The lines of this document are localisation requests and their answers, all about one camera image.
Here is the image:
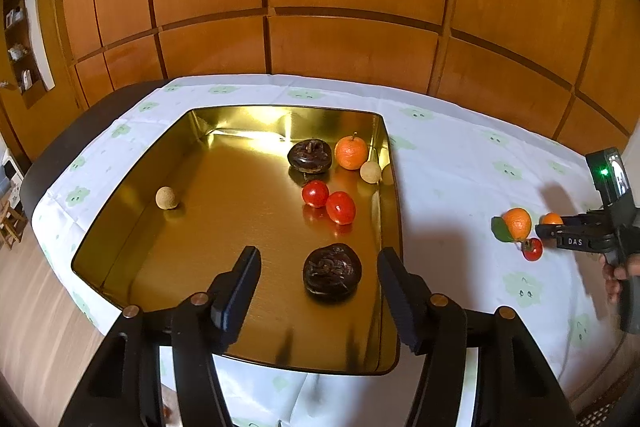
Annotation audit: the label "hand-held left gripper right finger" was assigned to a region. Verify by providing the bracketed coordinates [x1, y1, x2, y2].
[378, 247, 581, 427]

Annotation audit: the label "oval red tomato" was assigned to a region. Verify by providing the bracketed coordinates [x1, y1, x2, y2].
[326, 191, 357, 226]

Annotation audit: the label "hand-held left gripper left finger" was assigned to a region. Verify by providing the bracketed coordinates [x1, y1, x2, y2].
[57, 246, 262, 427]

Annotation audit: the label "dark chocolate donut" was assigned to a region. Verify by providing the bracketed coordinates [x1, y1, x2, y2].
[287, 138, 333, 174]
[302, 244, 363, 304]

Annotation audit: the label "person's right hand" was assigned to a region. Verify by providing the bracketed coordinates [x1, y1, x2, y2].
[602, 251, 640, 305]

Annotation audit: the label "round red cherry tomato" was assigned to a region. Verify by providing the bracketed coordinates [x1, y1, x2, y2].
[302, 180, 330, 208]

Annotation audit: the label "gold metal tin tray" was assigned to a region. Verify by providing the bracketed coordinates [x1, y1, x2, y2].
[71, 106, 403, 376]

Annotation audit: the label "white side stand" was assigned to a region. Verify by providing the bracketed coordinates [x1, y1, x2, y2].
[0, 148, 24, 202]

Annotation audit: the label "wooden door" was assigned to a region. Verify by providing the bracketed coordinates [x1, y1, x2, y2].
[0, 0, 81, 160]

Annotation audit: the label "dark padded table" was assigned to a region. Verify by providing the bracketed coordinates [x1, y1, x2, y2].
[20, 79, 166, 218]

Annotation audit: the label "niche shelf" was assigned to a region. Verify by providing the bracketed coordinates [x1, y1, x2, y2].
[2, 0, 56, 96]

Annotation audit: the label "red tomato with stem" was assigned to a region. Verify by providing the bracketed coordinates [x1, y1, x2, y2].
[520, 237, 544, 263]

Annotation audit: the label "white green-print tablecloth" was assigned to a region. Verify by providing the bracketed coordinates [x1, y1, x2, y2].
[31, 76, 640, 427]

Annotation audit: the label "mandarin orange with leaf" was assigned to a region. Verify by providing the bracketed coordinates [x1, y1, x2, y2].
[491, 207, 533, 244]

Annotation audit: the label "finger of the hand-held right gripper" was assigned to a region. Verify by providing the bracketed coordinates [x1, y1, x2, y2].
[561, 212, 617, 229]
[535, 223, 619, 254]

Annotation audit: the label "wooden stool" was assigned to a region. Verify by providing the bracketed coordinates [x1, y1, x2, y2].
[0, 197, 29, 249]

